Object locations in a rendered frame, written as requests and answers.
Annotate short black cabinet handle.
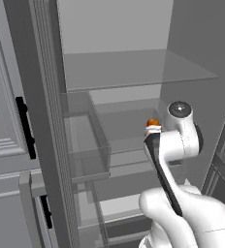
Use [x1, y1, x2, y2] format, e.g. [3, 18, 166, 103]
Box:
[39, 195, 53, 230]

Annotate large glass fridge shelf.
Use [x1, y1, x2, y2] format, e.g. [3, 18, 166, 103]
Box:
[63, 48, 220, 92]

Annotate long black cabinet handle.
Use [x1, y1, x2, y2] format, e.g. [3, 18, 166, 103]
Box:
[15, 96, 38, 161]

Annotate orange round food item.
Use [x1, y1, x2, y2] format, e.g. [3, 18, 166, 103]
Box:
[145, 117, 161, 128]

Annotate grey fridge door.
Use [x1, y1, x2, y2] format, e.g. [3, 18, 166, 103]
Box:
[201, 93, 225, 209]

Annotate clear fridge bin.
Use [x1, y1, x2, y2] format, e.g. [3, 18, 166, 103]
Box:
[60, 91, 113, 184]

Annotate tall grey cabinet door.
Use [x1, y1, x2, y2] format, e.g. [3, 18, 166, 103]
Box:
[0, 0, 42, 177]

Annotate clear fridge crisper drawer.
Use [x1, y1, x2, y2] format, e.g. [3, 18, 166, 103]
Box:
[75, 190, 155, 248]

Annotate short grey cabinet door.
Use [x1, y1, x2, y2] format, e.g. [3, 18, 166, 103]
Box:
[0, 170, 59, 248]

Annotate grey open fridge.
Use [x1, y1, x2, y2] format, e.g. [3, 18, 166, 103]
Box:
[2, 0, 225, 248]

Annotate small glass fridge shelf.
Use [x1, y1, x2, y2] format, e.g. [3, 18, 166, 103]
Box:
[88, 97, 171, 157]

